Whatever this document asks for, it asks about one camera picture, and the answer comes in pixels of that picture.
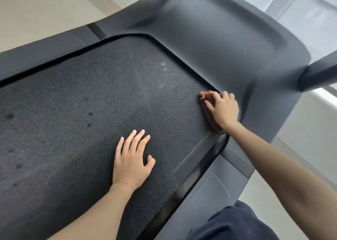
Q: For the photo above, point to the person's right forearm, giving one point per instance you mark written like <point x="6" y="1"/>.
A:
<point x="289" y="179"/>

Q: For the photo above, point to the person's left forearm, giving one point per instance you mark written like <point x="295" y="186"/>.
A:
<point x="100" y="216"/>

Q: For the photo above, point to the person's dark blue trousers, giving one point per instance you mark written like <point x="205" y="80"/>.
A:
<point x="237" y="224"/>

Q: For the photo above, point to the grey treadmill with red label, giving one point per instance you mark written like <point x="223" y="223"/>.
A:
<point x="105" y="89"/>

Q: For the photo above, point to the person's right hand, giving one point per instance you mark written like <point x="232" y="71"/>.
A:
<point x="227" y="111"/>

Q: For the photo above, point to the person's left hand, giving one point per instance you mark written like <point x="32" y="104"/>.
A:
<point x="130" y="166"/>

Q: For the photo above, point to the brown cleaning cloth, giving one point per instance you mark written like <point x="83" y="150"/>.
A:
<point x="209" y="118"/>

